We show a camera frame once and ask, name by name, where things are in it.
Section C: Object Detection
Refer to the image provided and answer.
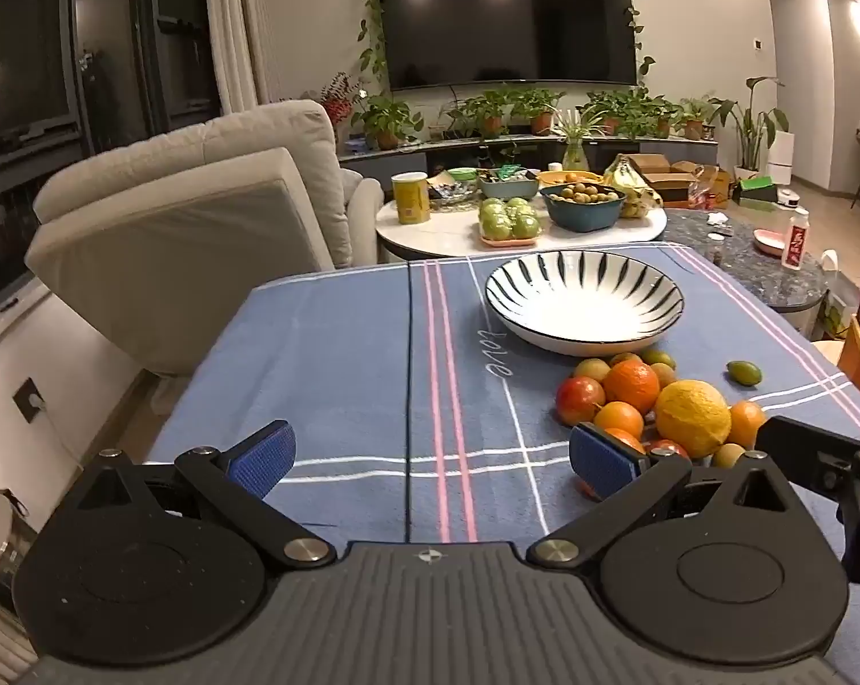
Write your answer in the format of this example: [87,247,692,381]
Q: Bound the black wall outlet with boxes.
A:
[14,378,46,424]

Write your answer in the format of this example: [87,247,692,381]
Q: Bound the red and white gift bag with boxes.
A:
[817,248,851,342]

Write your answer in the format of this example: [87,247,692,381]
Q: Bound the yellow can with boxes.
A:
[391,171,429,224]

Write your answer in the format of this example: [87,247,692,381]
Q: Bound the white air purifier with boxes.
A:
[767,130,797,187]

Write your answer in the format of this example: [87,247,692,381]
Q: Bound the large orange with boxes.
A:
[603,360,661,415]

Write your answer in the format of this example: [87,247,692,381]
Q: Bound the beige sofa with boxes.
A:
[25,100,387,378]

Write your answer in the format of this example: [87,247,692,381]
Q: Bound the glass dish with wrappers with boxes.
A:
[428,182,477,209]

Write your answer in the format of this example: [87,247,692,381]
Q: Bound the dark blue bowl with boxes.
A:
[544,186,627,234]

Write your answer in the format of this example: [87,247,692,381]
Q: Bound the white black-striped plate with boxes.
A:
[483,251,686,358]

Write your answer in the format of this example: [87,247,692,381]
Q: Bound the red berry branches in vase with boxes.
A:
[319,71,363,130]

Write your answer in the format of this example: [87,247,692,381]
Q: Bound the bunch of bananas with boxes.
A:
[601,155,666,219]

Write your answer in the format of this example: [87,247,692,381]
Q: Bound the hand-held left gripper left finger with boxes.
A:
[66,420,337,570]

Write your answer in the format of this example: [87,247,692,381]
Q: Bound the white bottle with red label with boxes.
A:
[782,207,811,272]

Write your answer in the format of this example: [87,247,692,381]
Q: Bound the glass vase with spider plant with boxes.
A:
[548,106,620,171]

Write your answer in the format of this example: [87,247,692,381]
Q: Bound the grey television console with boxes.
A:
[339,134,720,190]

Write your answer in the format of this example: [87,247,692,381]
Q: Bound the dark marble round table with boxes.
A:
[658,208,827,336]

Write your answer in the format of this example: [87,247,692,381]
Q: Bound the orange plastic basket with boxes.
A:
[537,170,604,190]

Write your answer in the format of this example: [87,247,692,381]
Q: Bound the teal plastic basket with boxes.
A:
[479,175,540,201]

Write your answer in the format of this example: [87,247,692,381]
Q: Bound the dark brown box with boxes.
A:
[644,175,698,209]

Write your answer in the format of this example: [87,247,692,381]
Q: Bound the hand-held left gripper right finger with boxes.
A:
[526,422,795,566]

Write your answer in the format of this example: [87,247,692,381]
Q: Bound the thin black cable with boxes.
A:
[403,261,415,543]

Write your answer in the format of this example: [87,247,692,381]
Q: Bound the pile of longans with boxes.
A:
[553,184,620,207]

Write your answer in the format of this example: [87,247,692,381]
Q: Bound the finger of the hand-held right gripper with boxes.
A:
[756,416,860,495]

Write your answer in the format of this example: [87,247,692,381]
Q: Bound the blue plaid tablecloth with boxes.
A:
[148,243,860,685]

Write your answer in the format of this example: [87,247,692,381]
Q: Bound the large yellow lemon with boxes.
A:
[654,380,733,459]

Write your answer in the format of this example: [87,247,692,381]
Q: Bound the dark glass window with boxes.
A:
[0,0,224,315]

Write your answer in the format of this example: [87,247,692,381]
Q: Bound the green ivy vine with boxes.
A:
[355,0,652,87]

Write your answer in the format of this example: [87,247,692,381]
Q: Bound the black wall television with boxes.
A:
[374,0,640,92]

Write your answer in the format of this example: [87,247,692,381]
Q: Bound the row of potted green plants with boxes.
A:
[351,84,720,152]

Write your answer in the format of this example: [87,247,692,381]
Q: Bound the white curtain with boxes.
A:
[205,0,274,115]

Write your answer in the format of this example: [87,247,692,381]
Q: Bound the white round coffee table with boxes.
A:
[375,189,668,258]

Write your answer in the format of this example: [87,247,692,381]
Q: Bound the green box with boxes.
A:
[731,175,781,209]

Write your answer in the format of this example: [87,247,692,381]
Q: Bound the tall leafy floor plant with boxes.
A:
[708,75,791,179]

